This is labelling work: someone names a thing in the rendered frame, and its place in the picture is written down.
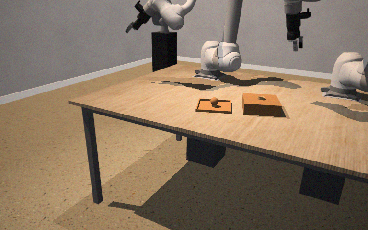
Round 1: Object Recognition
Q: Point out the orange square tray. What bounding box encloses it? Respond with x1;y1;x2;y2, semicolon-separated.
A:
195;98;231;114

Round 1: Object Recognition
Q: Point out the orange ball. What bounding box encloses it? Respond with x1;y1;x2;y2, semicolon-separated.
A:
210;97;219;105

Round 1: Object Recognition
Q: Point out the orange square block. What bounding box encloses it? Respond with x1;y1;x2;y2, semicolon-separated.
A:
242;93;282;117

